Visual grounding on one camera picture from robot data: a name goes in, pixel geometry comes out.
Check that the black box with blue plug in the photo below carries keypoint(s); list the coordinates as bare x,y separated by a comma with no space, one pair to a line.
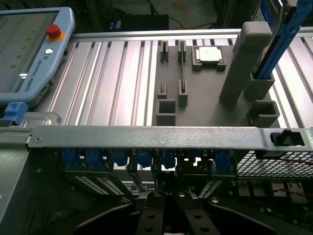
146,22

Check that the grey parts rack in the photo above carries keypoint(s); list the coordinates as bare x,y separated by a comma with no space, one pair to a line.
207,98

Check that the blue case latch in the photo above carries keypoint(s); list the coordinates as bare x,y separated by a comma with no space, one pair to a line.
15,112

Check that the silver CPU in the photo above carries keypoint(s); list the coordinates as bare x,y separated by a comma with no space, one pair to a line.
209,55

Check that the light blue teach pendant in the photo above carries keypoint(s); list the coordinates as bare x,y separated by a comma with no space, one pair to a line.
31,61

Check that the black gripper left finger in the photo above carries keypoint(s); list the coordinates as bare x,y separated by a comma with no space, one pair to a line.
151,215

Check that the blue slot clip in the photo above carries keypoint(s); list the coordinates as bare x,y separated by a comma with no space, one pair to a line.
119,157
95,157
144,157
222,159
70,157
168,159

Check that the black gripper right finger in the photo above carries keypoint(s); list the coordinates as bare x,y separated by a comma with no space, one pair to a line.
195,218

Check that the open dark PC case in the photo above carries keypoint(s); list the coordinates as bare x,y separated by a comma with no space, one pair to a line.
146,137

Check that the hard disk with blue bracket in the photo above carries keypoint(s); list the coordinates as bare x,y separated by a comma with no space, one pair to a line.
281,36

